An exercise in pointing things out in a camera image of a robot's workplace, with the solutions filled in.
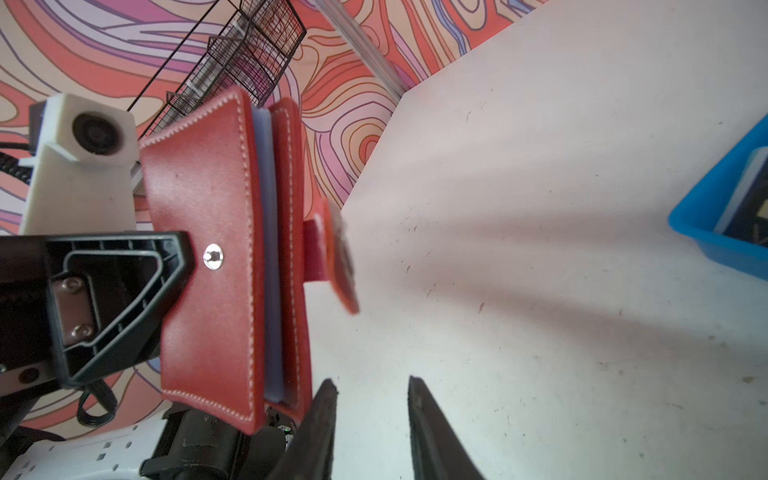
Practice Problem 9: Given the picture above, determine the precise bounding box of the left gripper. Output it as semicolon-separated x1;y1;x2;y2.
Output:
1;231;195;396

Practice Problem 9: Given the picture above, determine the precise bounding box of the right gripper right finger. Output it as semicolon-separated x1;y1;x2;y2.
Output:
408;376;483;480

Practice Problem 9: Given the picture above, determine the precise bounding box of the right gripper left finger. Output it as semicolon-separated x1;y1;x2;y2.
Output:
267;379;338;480

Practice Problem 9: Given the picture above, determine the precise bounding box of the red leather card holder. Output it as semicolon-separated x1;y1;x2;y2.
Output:
140;86;360;435

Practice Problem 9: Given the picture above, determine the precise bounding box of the blue plastic card tray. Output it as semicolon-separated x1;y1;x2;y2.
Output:
667;118;767;280

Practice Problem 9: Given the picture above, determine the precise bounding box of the dark credit card stack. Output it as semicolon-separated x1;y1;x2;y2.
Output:
714;146;767;247

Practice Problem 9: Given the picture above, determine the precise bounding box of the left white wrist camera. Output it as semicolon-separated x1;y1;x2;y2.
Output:
19;93;139;235

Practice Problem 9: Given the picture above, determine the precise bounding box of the black wire basket left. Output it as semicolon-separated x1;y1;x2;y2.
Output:
139;0;307;138

